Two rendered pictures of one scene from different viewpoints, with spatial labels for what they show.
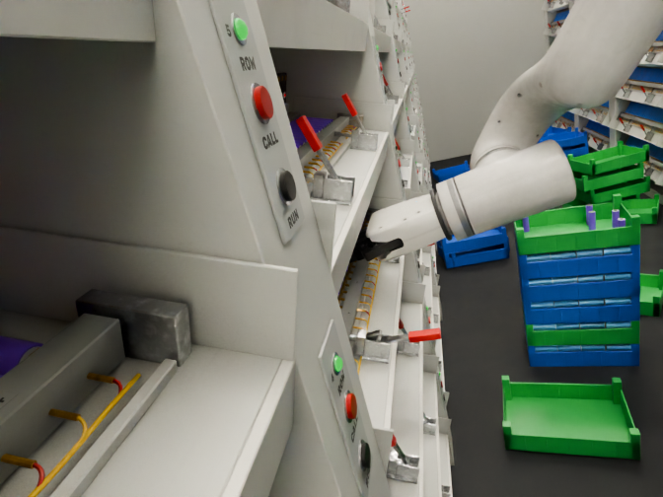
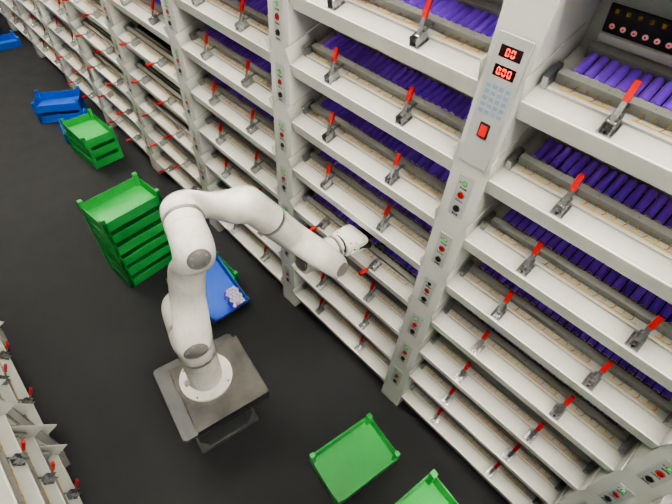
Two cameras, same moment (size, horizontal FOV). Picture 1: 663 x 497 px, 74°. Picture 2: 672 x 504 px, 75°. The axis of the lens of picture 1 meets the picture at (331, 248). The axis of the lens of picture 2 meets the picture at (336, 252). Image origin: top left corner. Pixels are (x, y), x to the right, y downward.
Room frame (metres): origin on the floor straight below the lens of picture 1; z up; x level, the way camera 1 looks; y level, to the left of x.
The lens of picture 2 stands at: (1.02, -1.04, 1.86)
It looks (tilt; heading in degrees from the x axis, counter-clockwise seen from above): 48 degrees down; 117
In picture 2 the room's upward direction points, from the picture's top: 5 degrees clockwise
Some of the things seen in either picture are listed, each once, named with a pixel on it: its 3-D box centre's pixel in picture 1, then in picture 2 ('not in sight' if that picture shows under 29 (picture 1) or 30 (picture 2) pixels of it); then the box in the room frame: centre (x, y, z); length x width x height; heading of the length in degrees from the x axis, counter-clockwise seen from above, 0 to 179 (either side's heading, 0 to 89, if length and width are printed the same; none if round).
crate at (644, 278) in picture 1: (613, 287); not in sight; (1.39, -0.98, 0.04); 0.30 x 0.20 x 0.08; 45
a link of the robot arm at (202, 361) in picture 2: not in sight; (187, 326); (0.28, -0.60, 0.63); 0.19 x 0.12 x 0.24; 148
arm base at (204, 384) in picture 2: not in sight; (202, 365); (0.31, -0.62, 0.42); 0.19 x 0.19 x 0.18
